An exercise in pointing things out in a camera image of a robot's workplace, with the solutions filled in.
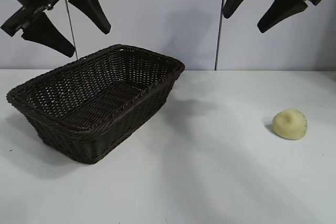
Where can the dark brown woven basket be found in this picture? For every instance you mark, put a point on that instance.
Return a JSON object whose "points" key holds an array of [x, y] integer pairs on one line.
{"points": [[86, 119]]}

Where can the thin metal rod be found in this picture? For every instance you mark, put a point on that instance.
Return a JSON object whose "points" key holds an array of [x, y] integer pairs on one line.
{"points": [[71, 24], [218, 51]]}

